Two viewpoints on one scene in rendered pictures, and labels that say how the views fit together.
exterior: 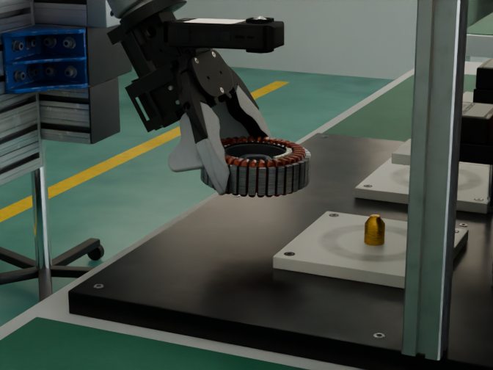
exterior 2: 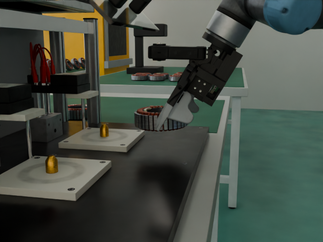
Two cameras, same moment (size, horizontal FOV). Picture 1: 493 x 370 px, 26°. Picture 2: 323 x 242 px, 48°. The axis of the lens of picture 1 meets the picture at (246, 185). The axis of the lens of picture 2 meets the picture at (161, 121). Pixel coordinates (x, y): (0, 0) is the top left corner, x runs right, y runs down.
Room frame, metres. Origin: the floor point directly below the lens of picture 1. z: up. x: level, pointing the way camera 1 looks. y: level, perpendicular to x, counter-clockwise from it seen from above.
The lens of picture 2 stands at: (1.78, -0.17, 0.98)
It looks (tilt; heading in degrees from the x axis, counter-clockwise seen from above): 12 degrees down; 168
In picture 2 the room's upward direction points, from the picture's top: straight up
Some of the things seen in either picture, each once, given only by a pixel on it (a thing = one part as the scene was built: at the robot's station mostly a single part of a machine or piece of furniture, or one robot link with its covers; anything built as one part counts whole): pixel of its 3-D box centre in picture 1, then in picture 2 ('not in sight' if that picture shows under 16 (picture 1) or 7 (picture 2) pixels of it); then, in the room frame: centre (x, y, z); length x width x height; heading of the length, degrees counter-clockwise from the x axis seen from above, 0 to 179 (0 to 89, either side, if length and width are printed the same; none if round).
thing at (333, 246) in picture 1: (373, 247); (104, 138); (0.97, -0.12, 0.78); 0.15 x 0.15 x 0.01; 66
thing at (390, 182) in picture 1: (436, 183); (52, 175); (1.19, -0.22, 0.78); 0.15 x 0.15 x 0.01; 66
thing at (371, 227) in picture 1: (374, 229); (104, 130); (0.97, -0.12, 0.80); 0.02 x 0.02 x 0.03
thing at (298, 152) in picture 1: (255, 165); (161, 117); (1.05, -0.01, 0.84); 0.11 x 0.11 x 0.04
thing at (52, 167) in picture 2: not in sight; (51, 163); (1.19, -0.22, 0.80); 0.02 x 0.02 x 0.03
